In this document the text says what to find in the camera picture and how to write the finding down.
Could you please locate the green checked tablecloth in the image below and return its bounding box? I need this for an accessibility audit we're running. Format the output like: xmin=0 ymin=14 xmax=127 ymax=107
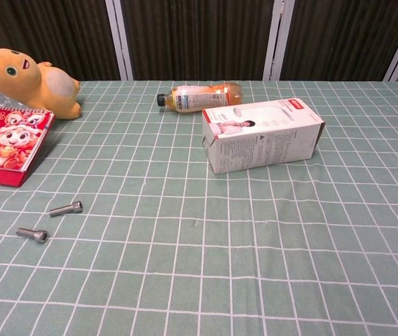
xmin=0 ymin=80 xmax=398 ymax=336

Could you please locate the steel bolt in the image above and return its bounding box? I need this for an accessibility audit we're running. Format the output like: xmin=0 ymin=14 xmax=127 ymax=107
xmin=48 ymin=200 xmax=83 ymax=218
xmin=15 ymin=227 xmax=50 ymax=245

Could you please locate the yellow plush animal toy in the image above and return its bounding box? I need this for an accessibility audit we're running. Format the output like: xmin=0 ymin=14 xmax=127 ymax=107
xmin=0 ymin=48 xmax=82 ymax=120

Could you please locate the white carton box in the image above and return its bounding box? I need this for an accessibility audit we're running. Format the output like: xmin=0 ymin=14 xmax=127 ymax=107
xmin=201 ymin=97 xmax=326 ymax=175

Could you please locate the amber tea bottle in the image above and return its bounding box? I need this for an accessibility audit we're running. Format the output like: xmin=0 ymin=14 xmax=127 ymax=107
xmin=156 ymin=81 xmax=244 ymax=113

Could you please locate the dark ribbed screen panel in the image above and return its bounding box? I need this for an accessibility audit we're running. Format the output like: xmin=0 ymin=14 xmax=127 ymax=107
xmin=280 ymin=0 xmax=398 ymax=83
xmin=0 ymin=0 xmax=121 ymax=82
xmin=121 ymin=0 xmax=277 ymax=82

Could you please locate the red desk calendar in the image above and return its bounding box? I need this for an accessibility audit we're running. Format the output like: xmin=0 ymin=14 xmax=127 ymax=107
xmin=0 ymin=104 xmax=56 ymax=188

